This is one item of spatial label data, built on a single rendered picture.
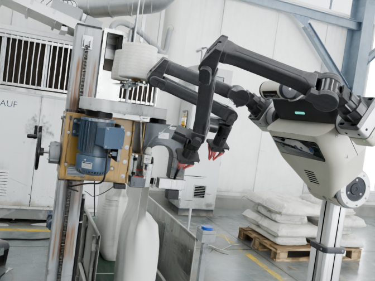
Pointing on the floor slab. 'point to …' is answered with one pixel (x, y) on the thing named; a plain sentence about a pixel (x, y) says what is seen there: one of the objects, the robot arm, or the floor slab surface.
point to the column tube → (75, 203)
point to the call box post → (202, 261)
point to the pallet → (351, 253)
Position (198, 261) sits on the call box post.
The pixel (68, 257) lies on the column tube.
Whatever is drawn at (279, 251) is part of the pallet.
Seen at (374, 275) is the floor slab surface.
